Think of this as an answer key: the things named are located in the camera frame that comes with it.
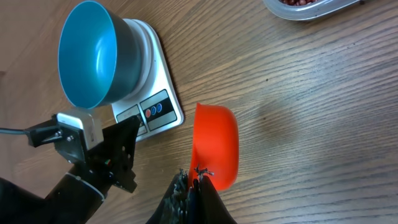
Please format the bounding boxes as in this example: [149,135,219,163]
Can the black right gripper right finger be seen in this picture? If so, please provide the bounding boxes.
[191,166,237,224]

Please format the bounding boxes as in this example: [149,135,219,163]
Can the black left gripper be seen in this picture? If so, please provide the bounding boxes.
[67,116,141,194]

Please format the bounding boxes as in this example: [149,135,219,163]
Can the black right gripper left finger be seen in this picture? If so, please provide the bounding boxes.
[146,169,188,224]

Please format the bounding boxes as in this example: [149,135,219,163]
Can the orange scoop with blue handle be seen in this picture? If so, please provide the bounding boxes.
[188,103,239,191]

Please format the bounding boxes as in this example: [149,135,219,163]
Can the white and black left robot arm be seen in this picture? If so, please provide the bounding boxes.
[1,116,141,223]

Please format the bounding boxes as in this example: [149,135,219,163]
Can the white digital kitchen scale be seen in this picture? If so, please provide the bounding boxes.
[112,19,184,141]

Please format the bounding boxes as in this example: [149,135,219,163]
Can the blue metal bowl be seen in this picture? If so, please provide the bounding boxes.
[58,1,142,109]

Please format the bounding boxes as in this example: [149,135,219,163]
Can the clear plastic container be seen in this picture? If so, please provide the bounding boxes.
[263,0,359,21]

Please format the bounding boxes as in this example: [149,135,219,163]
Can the red beans in container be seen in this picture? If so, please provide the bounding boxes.
[280,0,317,6]

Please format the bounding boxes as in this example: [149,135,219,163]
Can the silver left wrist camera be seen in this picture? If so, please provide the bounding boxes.
[24,108,104,164]

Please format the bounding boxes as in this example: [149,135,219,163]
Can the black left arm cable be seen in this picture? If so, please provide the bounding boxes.
[0,128,30,136]

